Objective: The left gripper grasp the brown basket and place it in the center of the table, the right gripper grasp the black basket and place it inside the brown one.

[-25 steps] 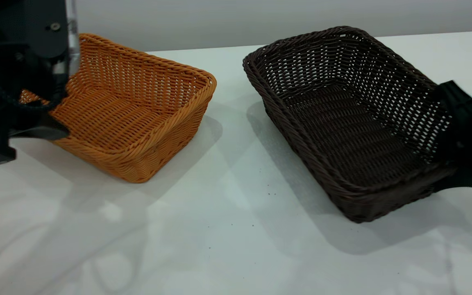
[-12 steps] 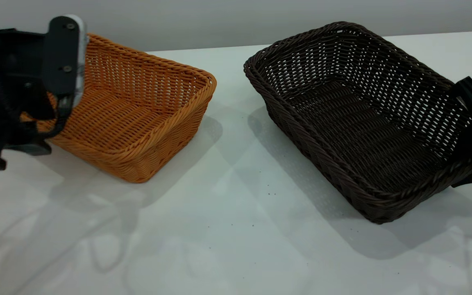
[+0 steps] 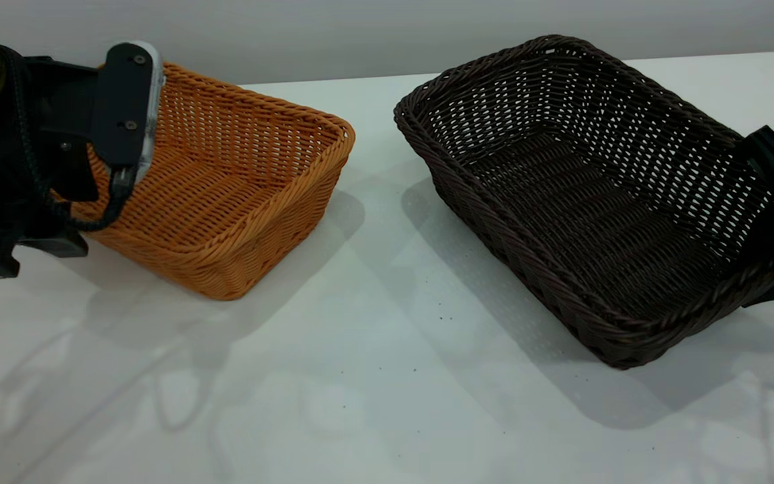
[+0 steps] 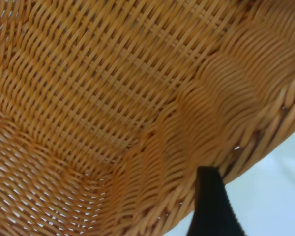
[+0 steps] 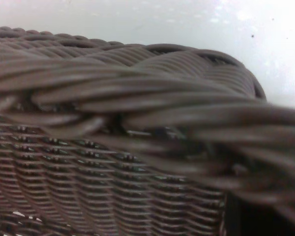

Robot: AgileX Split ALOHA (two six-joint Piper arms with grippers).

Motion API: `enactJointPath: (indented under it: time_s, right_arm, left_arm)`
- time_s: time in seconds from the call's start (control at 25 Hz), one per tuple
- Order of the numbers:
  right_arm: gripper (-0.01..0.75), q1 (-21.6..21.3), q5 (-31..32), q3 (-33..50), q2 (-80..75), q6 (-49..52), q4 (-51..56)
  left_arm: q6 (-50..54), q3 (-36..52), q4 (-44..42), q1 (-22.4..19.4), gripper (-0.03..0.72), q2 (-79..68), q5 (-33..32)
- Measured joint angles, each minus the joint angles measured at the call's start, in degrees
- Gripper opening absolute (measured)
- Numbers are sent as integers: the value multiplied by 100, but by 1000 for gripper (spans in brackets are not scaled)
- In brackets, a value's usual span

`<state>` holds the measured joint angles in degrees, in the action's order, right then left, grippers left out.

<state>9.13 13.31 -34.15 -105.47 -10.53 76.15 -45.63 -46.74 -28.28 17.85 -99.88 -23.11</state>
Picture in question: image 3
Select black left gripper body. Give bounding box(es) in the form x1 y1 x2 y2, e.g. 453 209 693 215
0 47 101 237

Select dark brown wicker basket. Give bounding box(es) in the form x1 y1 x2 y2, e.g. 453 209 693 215
394 34 774 370

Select light brown wicker basket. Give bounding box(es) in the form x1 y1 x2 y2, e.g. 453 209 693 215
68 60 357 302

